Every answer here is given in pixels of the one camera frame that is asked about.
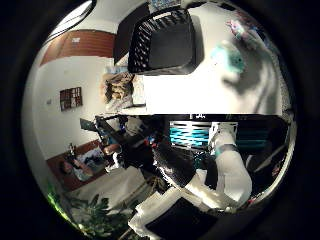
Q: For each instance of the teal plush toy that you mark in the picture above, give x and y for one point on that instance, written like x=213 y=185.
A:
x=230 y=60

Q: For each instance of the black plastic basket container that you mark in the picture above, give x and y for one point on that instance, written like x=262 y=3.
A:
x=166 y=40

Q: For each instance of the teal striped rack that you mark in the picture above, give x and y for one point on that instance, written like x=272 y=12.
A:
x=190 y=135

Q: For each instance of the green potted plant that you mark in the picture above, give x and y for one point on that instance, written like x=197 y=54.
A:
x=93 y=216

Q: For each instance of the person in dark clothes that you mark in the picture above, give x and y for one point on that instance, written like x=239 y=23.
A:
x=75 y=166

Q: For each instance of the beige crumpled cloth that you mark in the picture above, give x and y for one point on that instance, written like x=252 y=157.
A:
x=118 y=88

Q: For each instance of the black flat panel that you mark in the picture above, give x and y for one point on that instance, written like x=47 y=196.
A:
x=126 y=33

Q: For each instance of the dark wall picture frame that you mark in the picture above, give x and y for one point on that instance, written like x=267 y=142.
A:
x=71 y=98

